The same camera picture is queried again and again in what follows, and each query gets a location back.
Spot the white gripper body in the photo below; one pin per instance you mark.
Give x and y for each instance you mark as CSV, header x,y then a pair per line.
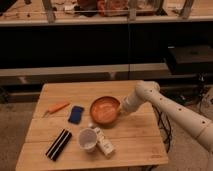
x,y
130,104

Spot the orange ceramic bowl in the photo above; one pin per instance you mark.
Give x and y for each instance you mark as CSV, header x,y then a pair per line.
x,y
104,110

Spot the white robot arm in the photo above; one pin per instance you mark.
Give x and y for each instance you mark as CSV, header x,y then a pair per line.
x,y
196,125

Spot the white plastic bottle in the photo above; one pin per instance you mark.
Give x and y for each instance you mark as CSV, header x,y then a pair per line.
x,y
104,144

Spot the clear plastic cup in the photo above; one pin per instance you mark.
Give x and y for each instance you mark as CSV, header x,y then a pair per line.
x,y
87,140

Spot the blue smartphone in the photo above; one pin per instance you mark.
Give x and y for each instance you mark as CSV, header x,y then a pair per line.
x,y
76,114

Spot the wooden table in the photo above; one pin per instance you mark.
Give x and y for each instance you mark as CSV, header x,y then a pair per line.
x,y
136,138

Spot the black box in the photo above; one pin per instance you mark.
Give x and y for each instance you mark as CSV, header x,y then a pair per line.
x,y
190,60

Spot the black white striped case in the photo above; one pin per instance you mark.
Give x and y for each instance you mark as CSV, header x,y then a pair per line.
x,y
58,145

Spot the wooden shelf with clutter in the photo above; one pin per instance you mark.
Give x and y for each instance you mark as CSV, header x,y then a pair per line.
x,y
96,12

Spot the orange handled tool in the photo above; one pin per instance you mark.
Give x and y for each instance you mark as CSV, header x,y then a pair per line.
x,y
56,107

